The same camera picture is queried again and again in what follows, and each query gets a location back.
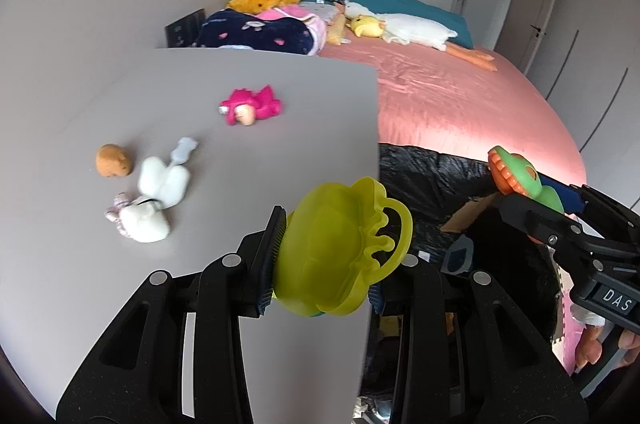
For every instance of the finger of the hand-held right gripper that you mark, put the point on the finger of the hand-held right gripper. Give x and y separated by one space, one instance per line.
540 224
572 199

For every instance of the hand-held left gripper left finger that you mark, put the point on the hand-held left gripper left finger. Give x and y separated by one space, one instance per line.
270 254

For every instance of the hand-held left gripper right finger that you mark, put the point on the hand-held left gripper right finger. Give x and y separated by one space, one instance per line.
415 294

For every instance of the green frog toy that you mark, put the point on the green frog toy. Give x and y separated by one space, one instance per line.
520 174

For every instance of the yellow-green plastic toy case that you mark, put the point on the yellow-green plastic toy case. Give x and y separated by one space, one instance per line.
330 249

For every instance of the bin with black bag liner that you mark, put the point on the bin with black bag liner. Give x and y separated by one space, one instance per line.
425 184

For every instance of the person's right hand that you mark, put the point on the person's right hand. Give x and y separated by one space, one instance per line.
632 343

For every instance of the pink foam floor mat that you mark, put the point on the pink foam floor mat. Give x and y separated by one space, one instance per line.
562 329

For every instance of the white plush bootie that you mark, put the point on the white plush bootie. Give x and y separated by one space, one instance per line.
160 179
147 224

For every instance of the pale blue paper scrap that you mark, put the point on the pale blue paper scrap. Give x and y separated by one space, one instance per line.
184 148

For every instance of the bed with pink sheet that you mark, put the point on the bed with pink sheet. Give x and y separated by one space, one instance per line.
450 103

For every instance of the pink dinosaur toy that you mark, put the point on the pink dinosaur toy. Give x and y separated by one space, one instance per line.
260 101

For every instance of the small patterned cloth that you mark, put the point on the small patterned cloth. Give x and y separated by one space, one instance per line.
116 211

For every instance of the brown round toy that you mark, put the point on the brown round toy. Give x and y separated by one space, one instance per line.
114 161

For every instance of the navy printed blanket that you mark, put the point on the navy printed blanket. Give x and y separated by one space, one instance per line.
250 36

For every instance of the yellow patterned cloth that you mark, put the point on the yellow patterned cloth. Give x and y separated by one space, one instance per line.
336 31

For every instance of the white goose plush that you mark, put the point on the white goose plush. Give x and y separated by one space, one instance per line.
415 26

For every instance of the yellow duck plush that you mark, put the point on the yellow duck plush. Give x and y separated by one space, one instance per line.
367 26

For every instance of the pale printed pillow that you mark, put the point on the pale printed pillow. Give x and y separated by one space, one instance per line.
320 10

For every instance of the teal pillow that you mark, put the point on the teal pillow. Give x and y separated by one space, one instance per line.
415 6

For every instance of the yellow star pillow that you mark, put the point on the yellow star pillow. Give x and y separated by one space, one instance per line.
255 1

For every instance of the black wall socket panel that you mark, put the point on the black wall socket panel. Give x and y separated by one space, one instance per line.
185 28

